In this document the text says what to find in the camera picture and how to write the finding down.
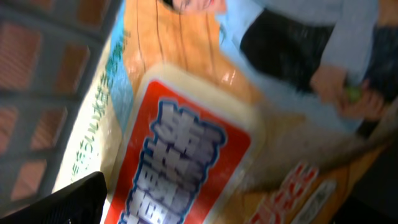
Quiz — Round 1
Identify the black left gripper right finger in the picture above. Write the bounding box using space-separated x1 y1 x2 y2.
331 149 397 224

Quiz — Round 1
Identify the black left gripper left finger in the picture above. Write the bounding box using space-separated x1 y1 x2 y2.
1 171 107 224

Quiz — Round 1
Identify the orange snack bag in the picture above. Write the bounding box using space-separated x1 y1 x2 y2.
54 1 397 223

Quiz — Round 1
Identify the grey plastic basket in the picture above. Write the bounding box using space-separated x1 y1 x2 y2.
1 0 123 217

